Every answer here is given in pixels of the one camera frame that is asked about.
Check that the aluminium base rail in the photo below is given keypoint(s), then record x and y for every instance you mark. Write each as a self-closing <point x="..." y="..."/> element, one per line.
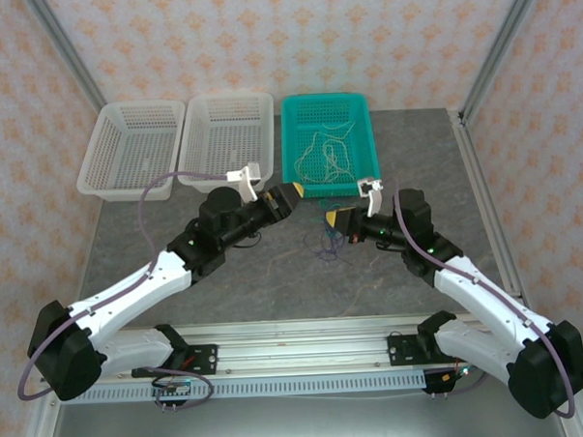
<point x="302" y="346"/>

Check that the white plastic mesh basket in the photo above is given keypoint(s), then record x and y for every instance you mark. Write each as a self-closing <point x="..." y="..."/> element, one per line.
<point x="129" y="148"/>
<point x="227" y="139"/>

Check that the aluminium frame post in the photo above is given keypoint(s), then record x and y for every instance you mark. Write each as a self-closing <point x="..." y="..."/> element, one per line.
<point x="501" y="45"/>
<point x="66" y="49"/>

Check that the aluminium table edge rail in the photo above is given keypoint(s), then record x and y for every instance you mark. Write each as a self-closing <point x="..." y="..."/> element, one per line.
<point x="87" y="256"/>
<point x="495" y="229"/>

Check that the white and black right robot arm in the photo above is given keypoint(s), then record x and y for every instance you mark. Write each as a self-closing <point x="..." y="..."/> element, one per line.
<point x="478" y="292"/>

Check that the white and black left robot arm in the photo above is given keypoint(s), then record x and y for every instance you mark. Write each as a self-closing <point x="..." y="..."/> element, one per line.
<point x="130" y="289"/>

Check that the teal plastic mesh basket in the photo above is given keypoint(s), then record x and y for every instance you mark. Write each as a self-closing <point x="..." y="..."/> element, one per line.
<point x="328" y="115"/>

